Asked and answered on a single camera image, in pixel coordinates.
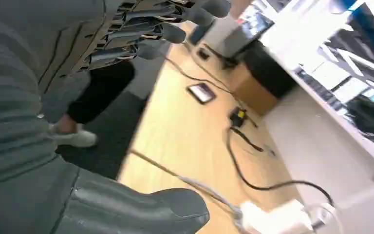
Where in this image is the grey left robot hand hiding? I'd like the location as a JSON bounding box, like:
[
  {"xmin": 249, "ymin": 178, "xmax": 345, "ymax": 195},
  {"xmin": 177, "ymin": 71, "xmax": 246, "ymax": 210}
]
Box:
[{"xmin": 0, "ymin": 0, "xmax": 232, "ymax": 234}]

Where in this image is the dark grey floor mat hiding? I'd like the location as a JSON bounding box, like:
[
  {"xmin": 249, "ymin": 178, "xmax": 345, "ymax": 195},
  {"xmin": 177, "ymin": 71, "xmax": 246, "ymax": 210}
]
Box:
[{"xmin": 55, "ymin": 90, "xmax": 150, "ymax": 181}]

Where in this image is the person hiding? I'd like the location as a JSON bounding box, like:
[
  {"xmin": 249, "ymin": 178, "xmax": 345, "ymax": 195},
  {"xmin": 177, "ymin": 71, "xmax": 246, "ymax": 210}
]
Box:
[{"xmin": 47, "ymin": 60, "xmax": 137, "ymax": 149}]

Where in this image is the black tablet with pale screen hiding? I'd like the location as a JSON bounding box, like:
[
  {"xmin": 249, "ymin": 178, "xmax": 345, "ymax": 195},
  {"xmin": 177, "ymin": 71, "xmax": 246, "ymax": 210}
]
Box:
[{"xmin": 186, "ymin": 82, "xmax": 217, "ymax": 105}]

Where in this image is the black and yellow device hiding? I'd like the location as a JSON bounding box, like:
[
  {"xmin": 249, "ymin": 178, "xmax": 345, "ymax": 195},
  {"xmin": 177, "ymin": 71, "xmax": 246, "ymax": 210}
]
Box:
[{"xmin": 228, "ymin": 107, "xmax": 248, "ymax": 128}]

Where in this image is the white power strip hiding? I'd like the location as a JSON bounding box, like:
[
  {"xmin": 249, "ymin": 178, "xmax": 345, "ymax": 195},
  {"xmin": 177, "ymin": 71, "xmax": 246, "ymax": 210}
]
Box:
[{"xmin": 238, "ymin": 198, "xmax": 314, "ymax": 234}]

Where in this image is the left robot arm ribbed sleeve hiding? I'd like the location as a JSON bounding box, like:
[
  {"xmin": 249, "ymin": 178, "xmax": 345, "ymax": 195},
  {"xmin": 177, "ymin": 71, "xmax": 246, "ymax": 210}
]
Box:
[{"xmin": 0, "ymin": 15, "xmax": 58, "ymax": 191}]

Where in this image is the small black floor box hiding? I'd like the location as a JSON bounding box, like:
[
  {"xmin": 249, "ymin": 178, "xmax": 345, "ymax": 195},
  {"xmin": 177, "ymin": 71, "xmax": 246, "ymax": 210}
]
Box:
[{"xmin": 196, "ymin": 47, "xmax": 211, "ymax": 61}]

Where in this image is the brown cardboard box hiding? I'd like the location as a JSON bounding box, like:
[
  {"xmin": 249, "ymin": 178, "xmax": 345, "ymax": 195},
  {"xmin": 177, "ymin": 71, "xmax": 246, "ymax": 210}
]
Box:
[{"xmin": 230, "ymin": 62, "xmax": 280, "ymax": 117}]

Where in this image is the white desk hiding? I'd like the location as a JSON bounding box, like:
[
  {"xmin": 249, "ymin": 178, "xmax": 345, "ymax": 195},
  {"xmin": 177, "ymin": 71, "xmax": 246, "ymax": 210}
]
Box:
[{"xmin": 258, "ymin": 0, "xmax": 374, "ymax": 234}]

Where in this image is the grey monitor with screen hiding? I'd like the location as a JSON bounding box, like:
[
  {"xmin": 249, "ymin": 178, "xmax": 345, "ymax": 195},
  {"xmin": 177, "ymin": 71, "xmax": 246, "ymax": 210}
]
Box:
[{"xmin": 220, "ymin": 4, "xmax": 275, "ymax": 59}]

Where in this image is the black keyboard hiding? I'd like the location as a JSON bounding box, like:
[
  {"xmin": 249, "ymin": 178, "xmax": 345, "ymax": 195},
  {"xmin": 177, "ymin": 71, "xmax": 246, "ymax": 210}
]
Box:
[{"xmin": 295, "ymin": 67, "xmax": 345, "ymax": 111}]

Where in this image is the black bag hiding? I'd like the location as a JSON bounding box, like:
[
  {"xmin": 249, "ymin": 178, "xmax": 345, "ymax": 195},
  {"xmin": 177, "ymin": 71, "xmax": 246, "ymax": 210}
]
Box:
[{"xmin": 346, "ymin": 96, "xmax": 374, "ymax": 159}]

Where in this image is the white cable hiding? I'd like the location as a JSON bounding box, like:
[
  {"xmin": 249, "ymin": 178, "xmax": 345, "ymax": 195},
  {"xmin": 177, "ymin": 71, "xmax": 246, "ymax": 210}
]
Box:
[{"xmin": 129, "ymin": 149, "xmax": 243, "ymax": 224}]

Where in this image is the thick black cable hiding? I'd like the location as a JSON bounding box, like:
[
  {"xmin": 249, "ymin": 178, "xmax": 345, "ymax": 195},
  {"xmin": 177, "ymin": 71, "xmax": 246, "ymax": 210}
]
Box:
[{"xmin": 225, "ymin": 126, "xmax": 336, "ymax": 208}]

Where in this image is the black strap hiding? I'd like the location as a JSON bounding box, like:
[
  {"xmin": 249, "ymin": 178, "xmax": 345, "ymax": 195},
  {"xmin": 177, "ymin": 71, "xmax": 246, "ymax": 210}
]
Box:
[{"xmin": 230, "ymin": 126, "xmax": 266, "ymax": 153}]

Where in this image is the thin black cable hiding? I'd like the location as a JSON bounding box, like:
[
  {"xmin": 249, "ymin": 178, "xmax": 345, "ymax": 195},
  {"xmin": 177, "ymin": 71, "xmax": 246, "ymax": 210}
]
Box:
[{"xmin": 164, "ymin": 43, "xmax": 259, "ymax": 129}]

